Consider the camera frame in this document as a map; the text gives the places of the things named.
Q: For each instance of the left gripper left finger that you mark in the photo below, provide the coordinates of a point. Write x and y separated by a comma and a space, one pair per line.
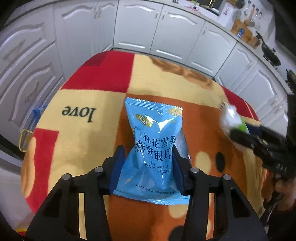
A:
112, 167

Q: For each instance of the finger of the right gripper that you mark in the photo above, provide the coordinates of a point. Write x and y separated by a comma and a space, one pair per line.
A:
253, 127
250, 140

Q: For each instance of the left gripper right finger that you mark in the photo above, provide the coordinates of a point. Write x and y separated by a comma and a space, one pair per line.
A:
181, 167

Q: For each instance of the small red green sachet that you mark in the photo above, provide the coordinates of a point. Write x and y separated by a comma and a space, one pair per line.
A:
230, 119

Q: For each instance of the blue snack packet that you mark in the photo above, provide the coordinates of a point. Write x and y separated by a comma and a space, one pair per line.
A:
147, 173

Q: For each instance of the blue trash bag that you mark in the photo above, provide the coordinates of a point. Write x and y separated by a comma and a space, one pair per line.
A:
37, 113

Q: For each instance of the white kitchen cabinets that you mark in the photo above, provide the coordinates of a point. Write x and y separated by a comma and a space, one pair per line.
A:
44, 42

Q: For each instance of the person's right hand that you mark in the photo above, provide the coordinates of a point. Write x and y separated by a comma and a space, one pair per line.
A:
287, 189

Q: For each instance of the red yellow patterned tablecloth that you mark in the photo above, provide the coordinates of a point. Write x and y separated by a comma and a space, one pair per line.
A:
86, 121

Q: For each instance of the black wok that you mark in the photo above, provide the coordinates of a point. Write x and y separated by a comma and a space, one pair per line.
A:
268, 53

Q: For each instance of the wooden cutting board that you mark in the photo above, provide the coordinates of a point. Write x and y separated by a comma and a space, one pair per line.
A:
241, 31

